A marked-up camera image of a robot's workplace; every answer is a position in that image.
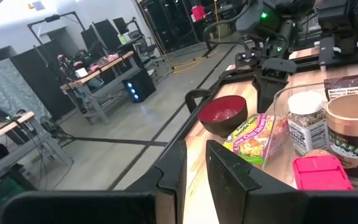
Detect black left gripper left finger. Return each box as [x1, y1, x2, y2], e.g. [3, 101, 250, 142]
[1, 139, 188, 224]

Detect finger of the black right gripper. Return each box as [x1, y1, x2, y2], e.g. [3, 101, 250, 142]
[252, 75, 272, 114]
[270, 76, 289, 110]

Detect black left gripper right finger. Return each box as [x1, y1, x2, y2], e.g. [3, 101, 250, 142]
[205, 139, 358, 224]

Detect white lid shaker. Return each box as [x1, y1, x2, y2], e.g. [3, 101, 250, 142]
[287, 90, 329, 156]

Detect red lid spice tin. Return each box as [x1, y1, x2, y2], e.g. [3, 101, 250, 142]
[291, 154, 354, 191]

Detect tan lid brown label jar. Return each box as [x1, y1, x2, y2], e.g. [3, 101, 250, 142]
[324, 93, 358, 187]

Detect dark brown food packet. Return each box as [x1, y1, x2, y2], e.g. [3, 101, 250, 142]
[323, 71, 358, 102]

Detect red black bowl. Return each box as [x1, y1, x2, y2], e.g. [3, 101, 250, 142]
[197, 95, 249, 138]

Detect green lime chili ramen packet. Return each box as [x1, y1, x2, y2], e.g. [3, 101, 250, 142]
[223, 113, 287, 165]

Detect small clear plastic bin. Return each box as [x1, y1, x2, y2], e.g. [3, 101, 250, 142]
[261, 81, 358, 191]

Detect red bucket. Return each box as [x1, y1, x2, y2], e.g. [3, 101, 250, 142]
[191, 4, 207, 22]

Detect black computer tower blue lights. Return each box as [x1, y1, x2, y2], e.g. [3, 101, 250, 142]
[122, 68, 157, 103]

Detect gray office chair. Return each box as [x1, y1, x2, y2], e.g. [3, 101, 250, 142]
[128, 30, 164, 71]

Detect wooden desk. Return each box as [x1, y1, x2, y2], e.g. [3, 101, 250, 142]
[60, 50, 142, 125]
[0, 111, 74, 187]

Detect black monitor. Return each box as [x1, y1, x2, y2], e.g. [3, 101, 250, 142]
[92, 19, 122, 52]
[112, 17, 130, 35]

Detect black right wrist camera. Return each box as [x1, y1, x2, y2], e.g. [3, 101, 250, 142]
[234, 50, 262, 68]

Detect black clamp bracket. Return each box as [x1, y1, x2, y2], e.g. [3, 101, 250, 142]
[184, 88, 213, 114]

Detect yellow hose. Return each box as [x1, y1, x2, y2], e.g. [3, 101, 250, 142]
[172, 0, 222, 75]

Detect black metal table frame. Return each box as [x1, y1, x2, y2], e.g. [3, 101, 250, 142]
[107, 46, 358, 191]

